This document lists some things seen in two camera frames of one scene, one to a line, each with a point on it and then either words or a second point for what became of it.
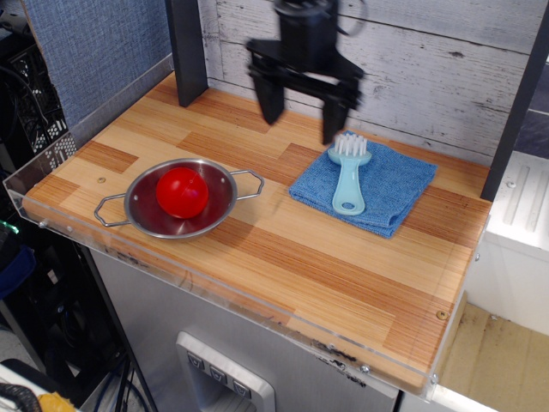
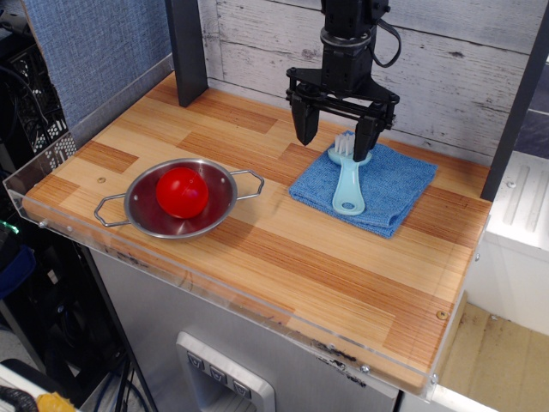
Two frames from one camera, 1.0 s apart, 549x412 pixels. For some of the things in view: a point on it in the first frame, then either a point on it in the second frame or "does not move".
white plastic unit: [510, 278] does not move
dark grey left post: [189, 49] does not move
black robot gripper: [306, 57] to [345, 87]
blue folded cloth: [392, 184] does not move
